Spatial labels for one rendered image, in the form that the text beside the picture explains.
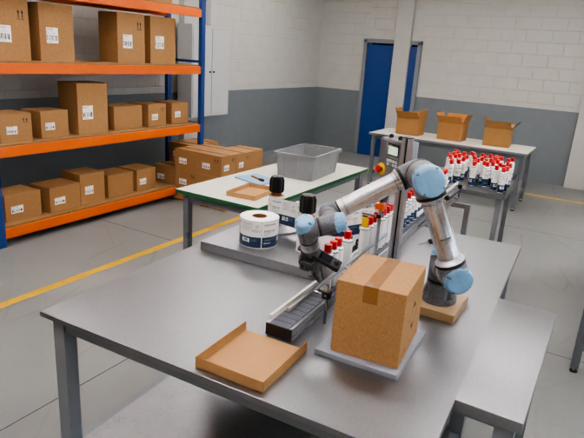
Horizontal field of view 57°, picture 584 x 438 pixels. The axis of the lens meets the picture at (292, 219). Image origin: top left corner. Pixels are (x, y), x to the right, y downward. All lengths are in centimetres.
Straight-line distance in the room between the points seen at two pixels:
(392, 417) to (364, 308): 36
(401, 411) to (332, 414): 21
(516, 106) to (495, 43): 111
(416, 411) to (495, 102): 861
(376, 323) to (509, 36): 852
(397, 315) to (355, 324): 15
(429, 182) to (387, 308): 51
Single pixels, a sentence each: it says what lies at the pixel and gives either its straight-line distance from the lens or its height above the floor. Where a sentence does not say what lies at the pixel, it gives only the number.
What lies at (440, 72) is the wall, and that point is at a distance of 1029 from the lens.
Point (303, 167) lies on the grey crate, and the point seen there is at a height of 92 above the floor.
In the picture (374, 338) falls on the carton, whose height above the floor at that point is 94.
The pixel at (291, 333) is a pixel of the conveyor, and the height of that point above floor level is 87.
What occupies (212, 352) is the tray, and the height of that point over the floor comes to 84.
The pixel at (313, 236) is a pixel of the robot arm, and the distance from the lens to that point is 206.
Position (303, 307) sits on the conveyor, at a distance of 217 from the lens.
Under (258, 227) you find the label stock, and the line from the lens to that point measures 271.
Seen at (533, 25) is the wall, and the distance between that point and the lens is 1001.
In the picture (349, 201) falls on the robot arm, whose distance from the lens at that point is 216.
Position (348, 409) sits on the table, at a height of 83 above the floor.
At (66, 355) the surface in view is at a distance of 236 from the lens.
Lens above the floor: 184
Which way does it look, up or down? 17 degrees down
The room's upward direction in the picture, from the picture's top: 4 degrees clockwise
